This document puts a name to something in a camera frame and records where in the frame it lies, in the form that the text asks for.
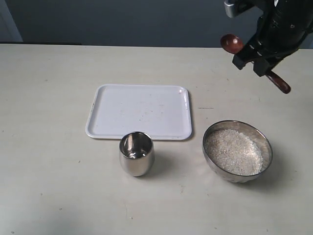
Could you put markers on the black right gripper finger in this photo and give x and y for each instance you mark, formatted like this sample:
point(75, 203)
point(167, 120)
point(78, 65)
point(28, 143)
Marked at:
point(263, 64)
point(246, 55)

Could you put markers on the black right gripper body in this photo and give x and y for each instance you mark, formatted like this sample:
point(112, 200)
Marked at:
point(282, 28)

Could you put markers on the brown wooden spoon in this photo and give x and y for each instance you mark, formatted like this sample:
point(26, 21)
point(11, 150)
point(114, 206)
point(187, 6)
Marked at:
point(233, 44)

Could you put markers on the steel bowl of rice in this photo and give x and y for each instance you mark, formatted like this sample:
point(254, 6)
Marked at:
point(236, 151)

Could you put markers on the shiny steel cup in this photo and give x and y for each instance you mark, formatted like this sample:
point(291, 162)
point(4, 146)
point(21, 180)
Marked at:
point(136, 153)

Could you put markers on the white rectangular tray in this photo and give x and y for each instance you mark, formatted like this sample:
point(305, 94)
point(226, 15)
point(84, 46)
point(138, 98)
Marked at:
point(161, 111)

